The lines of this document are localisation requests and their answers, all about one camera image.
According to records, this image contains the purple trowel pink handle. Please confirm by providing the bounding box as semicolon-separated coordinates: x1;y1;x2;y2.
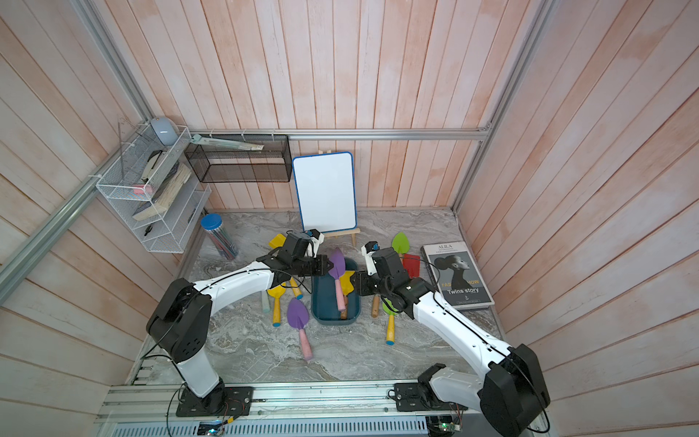
329;248;346;312

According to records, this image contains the green trowel wooden handle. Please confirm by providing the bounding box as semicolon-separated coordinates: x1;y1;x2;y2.
391;231;411;258

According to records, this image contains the yellow shovel wooden handle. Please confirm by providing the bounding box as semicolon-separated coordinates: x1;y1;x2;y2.
340;271;355;320

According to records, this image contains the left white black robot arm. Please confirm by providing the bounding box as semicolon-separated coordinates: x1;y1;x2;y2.
146;229;340;416

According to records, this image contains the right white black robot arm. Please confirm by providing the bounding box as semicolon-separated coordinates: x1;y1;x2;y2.
352;241;551;436

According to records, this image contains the yellow shovel blue tip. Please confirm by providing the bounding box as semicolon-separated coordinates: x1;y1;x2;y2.
268;285;286;327

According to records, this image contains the dark teal storage box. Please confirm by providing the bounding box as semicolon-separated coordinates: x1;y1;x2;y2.
311;268;362;326

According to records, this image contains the light blue small shovel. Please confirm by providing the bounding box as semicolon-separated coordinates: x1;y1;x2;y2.
260;291;271;313

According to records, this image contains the small wooden easel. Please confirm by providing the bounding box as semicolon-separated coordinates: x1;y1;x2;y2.
323;228;362;247

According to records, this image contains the black cover book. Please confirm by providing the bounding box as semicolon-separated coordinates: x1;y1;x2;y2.
422;240;494;310

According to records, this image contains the blue lid pencil tube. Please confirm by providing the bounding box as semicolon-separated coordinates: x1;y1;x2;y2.
200;214;238;260

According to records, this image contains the green ruler on basket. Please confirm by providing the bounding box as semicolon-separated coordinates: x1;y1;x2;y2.
190;134;264;152

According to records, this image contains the pink item in shelf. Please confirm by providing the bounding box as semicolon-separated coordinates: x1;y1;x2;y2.
132;184;154;196

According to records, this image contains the grey round object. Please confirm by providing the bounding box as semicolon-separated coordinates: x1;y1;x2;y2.
149;117;179;147

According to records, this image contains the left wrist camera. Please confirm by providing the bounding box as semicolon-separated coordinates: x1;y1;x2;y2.
306;229;324;258

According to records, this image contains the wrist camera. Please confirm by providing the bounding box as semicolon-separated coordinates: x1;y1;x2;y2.
306;229;324;258
362;240;380;276

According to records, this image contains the yellow scoop orange handle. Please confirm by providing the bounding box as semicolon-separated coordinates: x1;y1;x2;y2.
269;234;286;249

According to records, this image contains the lime shovel wooden handle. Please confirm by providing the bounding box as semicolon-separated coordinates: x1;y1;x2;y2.
371;295;382;318

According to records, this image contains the green trowel yellow handle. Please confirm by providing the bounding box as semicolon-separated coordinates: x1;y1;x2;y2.
382;300;398;346

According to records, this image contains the red shovel wooden handle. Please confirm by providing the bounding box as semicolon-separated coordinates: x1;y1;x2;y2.
402;254;422;279

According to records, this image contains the yellow shovel orange handle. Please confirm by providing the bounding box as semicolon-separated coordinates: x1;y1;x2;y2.
289;278;303;300

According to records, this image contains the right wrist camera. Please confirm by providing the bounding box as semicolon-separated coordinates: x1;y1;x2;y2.
362;240;380;276

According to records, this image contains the purple shovel pink handle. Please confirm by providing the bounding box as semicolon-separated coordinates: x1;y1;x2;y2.
287;299;313;362

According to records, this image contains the white board blue frame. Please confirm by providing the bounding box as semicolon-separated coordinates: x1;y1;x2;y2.
292;151;358;233

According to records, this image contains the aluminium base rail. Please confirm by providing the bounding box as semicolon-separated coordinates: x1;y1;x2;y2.
96;381;487;436

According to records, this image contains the black mesh wall basket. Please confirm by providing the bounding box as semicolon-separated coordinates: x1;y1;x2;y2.
185;134;292;183

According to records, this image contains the book in wire shelf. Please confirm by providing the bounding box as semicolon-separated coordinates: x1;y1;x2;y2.
132;162;191;221

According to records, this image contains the white wire shelf rack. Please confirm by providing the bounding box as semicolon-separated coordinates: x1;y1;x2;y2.
96;122;211;254

